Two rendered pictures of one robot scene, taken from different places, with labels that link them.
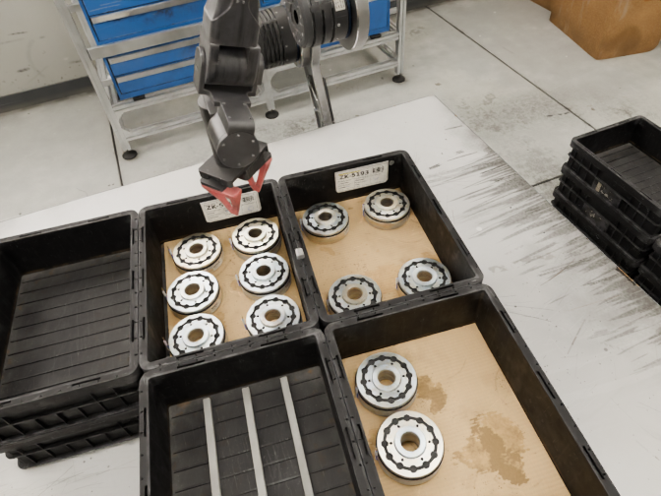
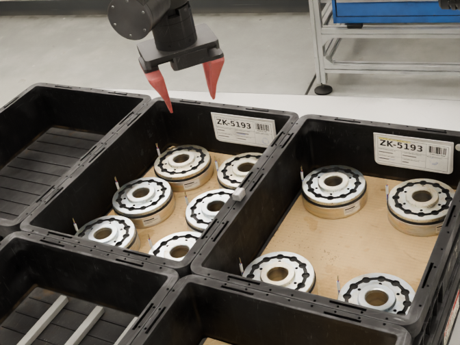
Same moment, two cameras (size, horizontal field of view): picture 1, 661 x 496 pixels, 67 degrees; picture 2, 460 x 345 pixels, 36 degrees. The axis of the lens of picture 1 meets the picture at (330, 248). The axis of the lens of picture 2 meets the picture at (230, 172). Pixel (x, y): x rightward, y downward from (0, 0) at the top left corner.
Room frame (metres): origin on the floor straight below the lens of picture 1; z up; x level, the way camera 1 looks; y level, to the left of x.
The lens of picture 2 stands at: (0.03, -0.51, 1.54)
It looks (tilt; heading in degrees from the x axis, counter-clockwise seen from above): 35 degrees down; 45
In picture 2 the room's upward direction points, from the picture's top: 11 degrees counter-clockwise
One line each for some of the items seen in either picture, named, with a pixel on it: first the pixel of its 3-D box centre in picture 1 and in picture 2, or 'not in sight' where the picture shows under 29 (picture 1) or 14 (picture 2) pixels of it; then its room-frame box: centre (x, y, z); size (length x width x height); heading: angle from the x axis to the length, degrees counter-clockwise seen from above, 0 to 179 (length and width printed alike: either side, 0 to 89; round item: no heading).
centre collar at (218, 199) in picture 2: (264, 271); (215, 207); (0.64, 0.14, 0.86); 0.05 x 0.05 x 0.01
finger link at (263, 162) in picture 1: (246, 174); (197, 72); (0.65, 0.13, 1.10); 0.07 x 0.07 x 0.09; 56
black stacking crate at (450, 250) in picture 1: (370, 244); (350, 232); (0.68, -0.08, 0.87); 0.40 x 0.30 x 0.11; 11
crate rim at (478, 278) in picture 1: (370, 226); (348, 205); (0.68, -0.08, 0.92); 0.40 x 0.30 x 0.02; 11
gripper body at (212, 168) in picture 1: (230, 147); (173, 29); (0.64, 0.14, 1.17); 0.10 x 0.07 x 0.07; 146
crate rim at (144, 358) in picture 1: (219, 263); (168, 172); (0.63, 0.21, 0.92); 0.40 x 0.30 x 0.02; 11
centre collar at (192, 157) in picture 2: (196, 249); (181, 159); (0.72, 0.28, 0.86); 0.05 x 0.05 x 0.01
